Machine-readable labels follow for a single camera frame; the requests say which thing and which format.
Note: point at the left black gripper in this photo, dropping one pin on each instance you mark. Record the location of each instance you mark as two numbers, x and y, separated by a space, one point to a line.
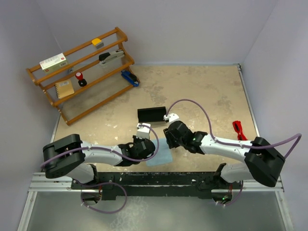
135 139

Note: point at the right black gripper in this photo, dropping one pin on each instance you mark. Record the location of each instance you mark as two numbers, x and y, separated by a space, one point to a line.
169 136

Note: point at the light blue cleaning cloth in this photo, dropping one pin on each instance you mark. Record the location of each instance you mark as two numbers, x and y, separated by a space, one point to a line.
163 155

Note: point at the black glasses case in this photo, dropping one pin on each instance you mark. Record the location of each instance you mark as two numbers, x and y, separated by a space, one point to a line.
153 114

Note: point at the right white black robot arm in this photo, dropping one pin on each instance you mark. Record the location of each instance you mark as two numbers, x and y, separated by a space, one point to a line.
257 159

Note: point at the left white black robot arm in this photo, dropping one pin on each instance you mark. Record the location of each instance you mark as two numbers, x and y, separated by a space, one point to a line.
72 157

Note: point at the red sunglasses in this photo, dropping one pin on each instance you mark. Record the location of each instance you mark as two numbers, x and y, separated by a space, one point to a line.
239 130

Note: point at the blue black stapler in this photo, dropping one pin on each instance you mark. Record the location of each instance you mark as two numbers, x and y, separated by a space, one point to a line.
131 78

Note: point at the red black stamp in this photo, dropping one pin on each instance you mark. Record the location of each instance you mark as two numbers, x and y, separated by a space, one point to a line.
81 81

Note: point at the wooden three-tier shelf rack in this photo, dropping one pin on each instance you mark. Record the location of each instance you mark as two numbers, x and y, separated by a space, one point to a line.
90 75

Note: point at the brown spiral notebook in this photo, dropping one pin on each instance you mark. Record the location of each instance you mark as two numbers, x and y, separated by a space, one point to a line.
64 88

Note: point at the black silver stapler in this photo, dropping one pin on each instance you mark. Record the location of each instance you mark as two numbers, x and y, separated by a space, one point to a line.
107 57

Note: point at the yellow grey eraser block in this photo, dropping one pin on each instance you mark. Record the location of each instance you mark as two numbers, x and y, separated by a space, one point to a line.
97 43

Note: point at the white staples box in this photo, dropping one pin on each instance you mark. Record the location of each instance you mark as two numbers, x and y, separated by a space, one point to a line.
54 63

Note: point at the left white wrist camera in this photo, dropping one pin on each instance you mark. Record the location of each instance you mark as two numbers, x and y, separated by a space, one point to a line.
143 131

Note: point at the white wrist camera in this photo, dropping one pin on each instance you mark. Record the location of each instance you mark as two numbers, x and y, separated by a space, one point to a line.
143 131
170 118

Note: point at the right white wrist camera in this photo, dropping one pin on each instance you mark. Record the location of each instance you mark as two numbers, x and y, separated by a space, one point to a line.
170 118

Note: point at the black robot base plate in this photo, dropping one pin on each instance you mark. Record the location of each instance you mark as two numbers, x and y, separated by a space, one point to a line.
158 184

